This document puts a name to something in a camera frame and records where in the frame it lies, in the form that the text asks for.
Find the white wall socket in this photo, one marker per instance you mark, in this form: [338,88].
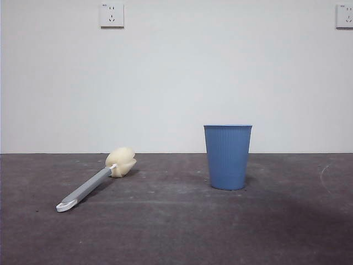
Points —
[345,16]
[111,15]

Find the blue ribbed plastic cup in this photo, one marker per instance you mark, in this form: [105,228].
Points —
[227,157]

